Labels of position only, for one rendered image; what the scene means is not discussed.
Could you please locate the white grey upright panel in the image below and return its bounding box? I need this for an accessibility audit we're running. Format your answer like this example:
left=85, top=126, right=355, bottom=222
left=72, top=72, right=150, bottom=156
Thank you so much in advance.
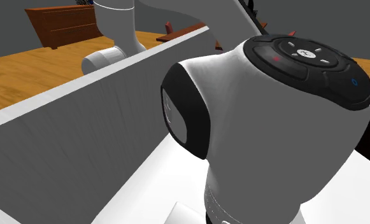
left=0, top=25, right=224, bottom=224

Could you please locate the brown wooden chest of drawers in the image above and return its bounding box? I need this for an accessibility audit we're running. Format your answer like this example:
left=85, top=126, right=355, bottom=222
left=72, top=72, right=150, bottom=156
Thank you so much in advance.
left=24, top=0, right=104, bottom=50

